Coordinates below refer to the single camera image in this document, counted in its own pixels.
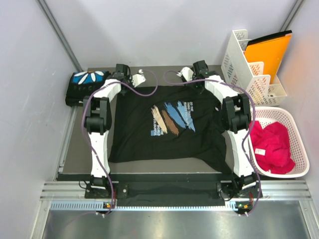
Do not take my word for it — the folded black daisy t-shirt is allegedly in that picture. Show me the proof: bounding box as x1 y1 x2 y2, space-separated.
65 71 111 107

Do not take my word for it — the left aluminium corner post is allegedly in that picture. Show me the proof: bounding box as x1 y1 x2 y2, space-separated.
36 0 82 71

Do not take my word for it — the black graphic t-shirt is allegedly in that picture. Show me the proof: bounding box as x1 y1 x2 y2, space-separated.
108 86 232 174

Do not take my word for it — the white slotted cable duct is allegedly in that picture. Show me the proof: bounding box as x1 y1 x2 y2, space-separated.
50 200 249 212

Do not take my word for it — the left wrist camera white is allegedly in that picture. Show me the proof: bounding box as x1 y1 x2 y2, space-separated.
132 69 146 88

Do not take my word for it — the aluminium corner post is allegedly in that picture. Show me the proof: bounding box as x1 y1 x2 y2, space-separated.
280 0 306 32
36 0 82 71

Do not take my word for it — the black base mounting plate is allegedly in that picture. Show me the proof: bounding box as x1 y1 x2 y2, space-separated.
84 180 264 206

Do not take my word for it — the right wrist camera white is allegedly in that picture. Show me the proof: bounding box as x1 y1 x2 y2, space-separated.
176 67 194 82

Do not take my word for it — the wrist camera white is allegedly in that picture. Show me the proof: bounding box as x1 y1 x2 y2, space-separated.
176 67 194 82
132 69 146 88

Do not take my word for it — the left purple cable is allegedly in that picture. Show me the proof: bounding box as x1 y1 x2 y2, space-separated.
81 70 159 218

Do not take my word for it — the pink red t-shirt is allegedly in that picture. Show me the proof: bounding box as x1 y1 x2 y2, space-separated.
250 121 296 174

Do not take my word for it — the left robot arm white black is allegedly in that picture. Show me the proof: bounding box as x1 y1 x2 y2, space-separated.
78 64 134 199

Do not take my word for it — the purple cable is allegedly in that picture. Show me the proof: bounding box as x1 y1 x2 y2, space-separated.
81 70 159 218
163 71 262 217

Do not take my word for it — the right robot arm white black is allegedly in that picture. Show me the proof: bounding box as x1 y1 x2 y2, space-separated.
185 60 258 200

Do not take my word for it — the aluminium frame rail front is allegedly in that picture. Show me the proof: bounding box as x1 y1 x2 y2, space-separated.
40 180 312 201

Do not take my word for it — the orange folder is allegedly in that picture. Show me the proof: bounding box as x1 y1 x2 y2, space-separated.
244 30 293 84

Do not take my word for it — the right aluminium corner post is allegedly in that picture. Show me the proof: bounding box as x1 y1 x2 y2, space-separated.
280 0 306 32

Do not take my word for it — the white perforated file organizer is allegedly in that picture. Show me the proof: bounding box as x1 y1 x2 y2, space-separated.
221 29 287 106

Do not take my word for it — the white plastic laundry basket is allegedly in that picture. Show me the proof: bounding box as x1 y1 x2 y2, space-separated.
249 107 310 179

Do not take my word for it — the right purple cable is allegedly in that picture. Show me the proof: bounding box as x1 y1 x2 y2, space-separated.
163 71 262 217

